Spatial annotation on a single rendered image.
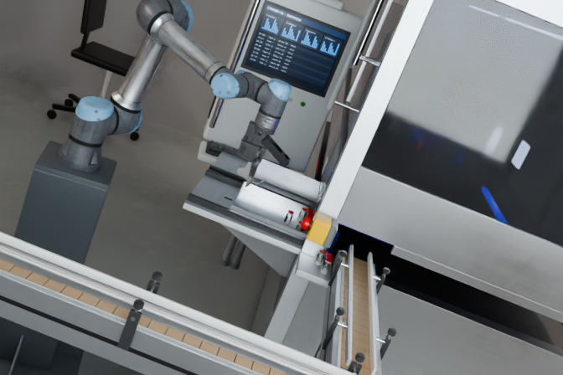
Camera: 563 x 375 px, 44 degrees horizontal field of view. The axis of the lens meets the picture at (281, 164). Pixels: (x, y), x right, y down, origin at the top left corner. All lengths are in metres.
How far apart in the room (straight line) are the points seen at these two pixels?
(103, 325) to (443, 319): 1.21
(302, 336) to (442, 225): 0.59
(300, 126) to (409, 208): 1.12
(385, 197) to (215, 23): 3.73
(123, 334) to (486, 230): 1.20
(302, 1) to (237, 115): 0.57
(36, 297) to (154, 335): 0.25
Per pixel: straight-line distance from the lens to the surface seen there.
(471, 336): 2.38
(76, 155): 2.47
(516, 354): 2.44
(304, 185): 2.84
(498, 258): 2.28
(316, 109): 3.17
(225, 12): 5.70
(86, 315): 1.51
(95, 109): 2.43
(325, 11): 3.09
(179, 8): 2.41
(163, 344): 1.48
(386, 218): 2.19
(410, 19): 2.07
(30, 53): 5.90
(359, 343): 1.78
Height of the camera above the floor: 1.74
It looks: 17 degrees down
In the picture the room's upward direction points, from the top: 22 degrees clockwise
